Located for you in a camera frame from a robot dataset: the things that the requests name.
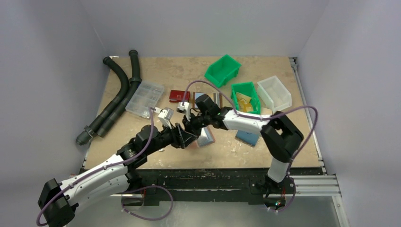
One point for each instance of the aluminium frame rail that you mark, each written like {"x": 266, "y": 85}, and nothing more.
{"x": 317, "y": 203}

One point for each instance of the clear white plastic bin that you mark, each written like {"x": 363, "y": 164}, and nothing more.
{"x": 274, "y": 94}

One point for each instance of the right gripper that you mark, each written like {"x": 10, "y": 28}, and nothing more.
{"x": 194, "y": 122}

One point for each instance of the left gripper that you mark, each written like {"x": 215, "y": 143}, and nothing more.
{"x": 179, "y": 135}

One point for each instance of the large green plastic bin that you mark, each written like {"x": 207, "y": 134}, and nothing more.
{"x": 222, "y": 71}

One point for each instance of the small green plastic bin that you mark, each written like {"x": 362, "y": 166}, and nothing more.
{"x": 245, "y": 98}

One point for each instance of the blue leather card holder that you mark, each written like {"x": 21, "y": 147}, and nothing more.
{"x": 248, "y": 138}

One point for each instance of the brown open card holder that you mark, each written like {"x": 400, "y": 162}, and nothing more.
{"x": 216, "y": 97}

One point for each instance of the clear plastic organizer box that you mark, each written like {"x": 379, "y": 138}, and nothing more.
{"x": 147, "y": 95}

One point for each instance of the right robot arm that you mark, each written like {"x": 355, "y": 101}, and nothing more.
{"x": 280, "y": 135}

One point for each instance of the red leather card holder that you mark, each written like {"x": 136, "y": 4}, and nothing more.
{"x": 176, "y": 96}

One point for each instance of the pink leather card holder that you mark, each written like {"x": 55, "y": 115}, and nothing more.
{"x": 206, "y": 138}

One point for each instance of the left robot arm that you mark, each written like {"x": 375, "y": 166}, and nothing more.
{"x": 59, "y": 202}

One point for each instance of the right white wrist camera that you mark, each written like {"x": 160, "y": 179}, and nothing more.
{"x": 184, "y": 108}

